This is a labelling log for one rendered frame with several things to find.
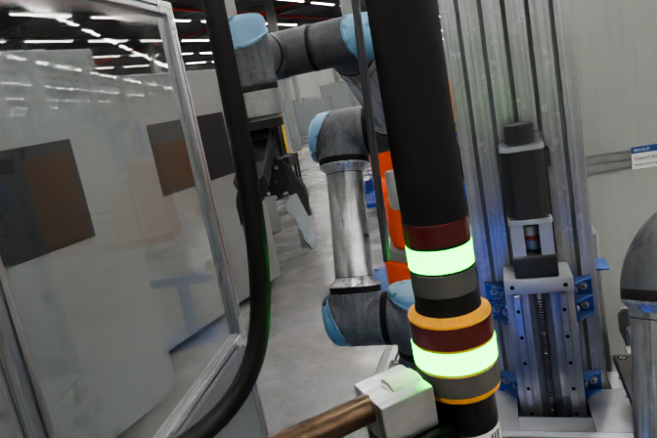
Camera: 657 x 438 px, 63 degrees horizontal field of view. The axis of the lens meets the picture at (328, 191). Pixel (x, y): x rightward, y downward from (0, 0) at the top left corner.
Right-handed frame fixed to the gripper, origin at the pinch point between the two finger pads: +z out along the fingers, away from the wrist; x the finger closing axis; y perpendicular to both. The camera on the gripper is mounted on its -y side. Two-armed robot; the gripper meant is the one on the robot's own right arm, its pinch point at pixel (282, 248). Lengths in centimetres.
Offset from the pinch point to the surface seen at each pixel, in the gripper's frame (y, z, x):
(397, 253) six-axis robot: 341, 113, 18
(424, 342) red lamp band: -52, -9, -24
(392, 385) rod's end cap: -53, -7, -22
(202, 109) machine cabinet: 356, -29, 162
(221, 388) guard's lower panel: 56, 55, 45
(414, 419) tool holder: -54, -6, -23
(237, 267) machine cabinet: 354, 112, 162
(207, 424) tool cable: -58, -9, -14
